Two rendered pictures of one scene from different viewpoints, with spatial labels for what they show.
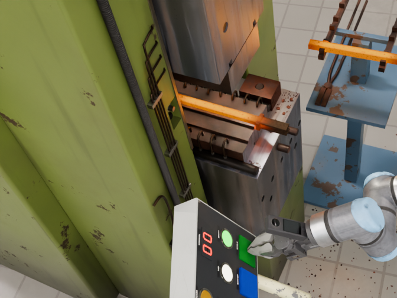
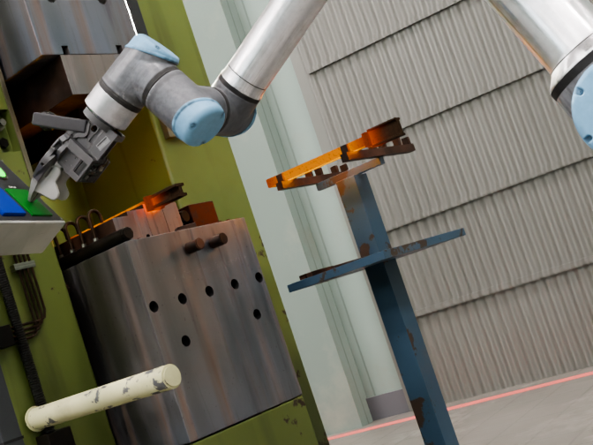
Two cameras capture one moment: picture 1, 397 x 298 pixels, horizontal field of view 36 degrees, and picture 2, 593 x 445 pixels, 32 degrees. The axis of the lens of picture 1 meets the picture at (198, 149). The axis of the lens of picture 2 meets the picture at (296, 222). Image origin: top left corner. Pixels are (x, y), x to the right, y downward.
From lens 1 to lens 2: 2.27 m
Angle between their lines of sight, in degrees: 58
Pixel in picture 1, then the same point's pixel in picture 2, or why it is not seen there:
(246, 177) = (116, 250)
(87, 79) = not seen: outside the picture
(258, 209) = (151, 334)
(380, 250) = (173, 94)
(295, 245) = (73, 139)
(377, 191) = not seen: hidden behind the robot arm
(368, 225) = (138, 41)
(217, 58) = (33, 16)
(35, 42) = not seen: outside the picture
